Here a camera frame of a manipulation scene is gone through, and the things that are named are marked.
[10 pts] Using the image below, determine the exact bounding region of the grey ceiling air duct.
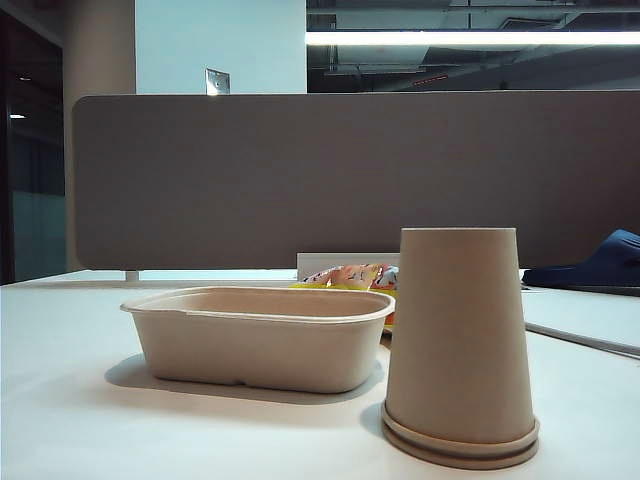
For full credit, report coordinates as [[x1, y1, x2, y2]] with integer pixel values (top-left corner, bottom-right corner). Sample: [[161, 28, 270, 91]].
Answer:
[[324, 45, 541, 76]]

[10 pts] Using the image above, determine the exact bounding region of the upside-down brown paper cup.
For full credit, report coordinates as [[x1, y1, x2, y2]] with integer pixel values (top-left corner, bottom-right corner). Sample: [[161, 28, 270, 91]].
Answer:
[[383, 227, 542, 448]]

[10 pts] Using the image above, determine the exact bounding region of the beige round column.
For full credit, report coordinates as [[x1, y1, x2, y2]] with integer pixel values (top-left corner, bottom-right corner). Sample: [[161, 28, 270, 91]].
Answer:
[[61, 0, 137, 274]]

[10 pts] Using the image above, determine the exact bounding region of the dark blue slipper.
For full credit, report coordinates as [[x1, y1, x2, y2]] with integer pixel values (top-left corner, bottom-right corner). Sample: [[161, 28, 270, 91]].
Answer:
[[521, 228, 640, 296]]

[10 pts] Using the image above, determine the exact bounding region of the colourful chips bag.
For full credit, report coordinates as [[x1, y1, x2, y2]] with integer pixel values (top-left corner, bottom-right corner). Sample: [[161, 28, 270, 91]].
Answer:
[[287, 263, 401, 334]]

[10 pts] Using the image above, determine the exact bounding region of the beige pulp food box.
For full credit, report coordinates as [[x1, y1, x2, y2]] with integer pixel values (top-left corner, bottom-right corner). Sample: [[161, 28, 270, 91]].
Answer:
[[119, 285, 397, 395]]

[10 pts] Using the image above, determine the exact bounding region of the flat white board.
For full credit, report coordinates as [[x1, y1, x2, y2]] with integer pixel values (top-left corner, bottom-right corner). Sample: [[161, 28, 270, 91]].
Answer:
[[521, 288, 640, 359]]

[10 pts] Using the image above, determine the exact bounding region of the grey fabric desk divider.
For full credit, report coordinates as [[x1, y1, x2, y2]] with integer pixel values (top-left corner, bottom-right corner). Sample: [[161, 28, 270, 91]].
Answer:
[[71, 91, 640, 274]]

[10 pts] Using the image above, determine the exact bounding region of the shiny metal wall plate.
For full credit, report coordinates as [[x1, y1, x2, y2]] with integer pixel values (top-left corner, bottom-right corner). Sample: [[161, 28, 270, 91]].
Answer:
[[204, 68, 232, 96]]

